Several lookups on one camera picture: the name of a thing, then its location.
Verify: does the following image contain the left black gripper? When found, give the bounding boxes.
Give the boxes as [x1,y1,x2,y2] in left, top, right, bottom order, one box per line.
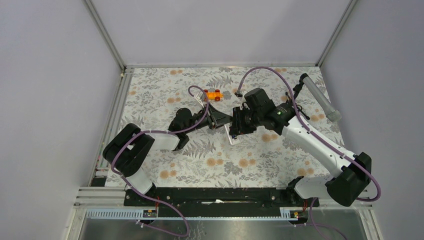
[184,103,233,134]

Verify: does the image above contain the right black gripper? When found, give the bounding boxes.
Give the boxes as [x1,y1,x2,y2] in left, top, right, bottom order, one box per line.
[228,106,263,136]

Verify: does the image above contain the white remote control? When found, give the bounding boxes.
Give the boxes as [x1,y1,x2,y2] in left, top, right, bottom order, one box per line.
[223,122,243,146]

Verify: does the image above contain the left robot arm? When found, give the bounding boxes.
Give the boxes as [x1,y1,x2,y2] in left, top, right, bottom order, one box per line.
[102,104,232,206]

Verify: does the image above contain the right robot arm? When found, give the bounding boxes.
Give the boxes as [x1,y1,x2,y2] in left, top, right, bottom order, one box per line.
[225,88,372,207]

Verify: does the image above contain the orange toy car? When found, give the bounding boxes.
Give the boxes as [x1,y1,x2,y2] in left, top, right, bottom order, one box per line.
[202,89,224,102]

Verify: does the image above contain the black tripod mic stand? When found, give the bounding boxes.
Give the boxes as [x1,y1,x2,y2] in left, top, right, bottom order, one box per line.
[284,81,311,121]

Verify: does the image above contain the floral table mat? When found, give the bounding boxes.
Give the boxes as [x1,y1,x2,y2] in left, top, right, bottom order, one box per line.
[120,66,328,188]

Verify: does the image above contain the silver microphone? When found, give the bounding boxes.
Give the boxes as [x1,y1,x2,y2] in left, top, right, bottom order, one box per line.
[299,73,342,123]

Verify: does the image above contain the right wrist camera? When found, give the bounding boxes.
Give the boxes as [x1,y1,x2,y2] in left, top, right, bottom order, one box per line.
[234,91,247,108]

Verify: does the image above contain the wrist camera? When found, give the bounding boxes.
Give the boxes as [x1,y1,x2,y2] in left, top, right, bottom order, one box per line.
[234,91,247,108]
[193,92,206,108]

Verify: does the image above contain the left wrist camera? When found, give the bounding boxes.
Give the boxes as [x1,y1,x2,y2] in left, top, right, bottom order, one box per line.
[193,92,206,108]

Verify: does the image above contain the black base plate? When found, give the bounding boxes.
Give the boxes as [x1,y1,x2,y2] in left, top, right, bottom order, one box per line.
[123,187,319,217]

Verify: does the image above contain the grey slotted cable duct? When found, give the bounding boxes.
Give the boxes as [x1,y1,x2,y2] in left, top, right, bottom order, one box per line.
[85,208,299,221]

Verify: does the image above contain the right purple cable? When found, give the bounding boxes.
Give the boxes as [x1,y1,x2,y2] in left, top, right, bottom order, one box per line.
[234,66,382,240]

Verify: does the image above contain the aluminium frame rails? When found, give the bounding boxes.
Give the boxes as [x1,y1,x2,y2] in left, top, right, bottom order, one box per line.
[63,0,382,240]

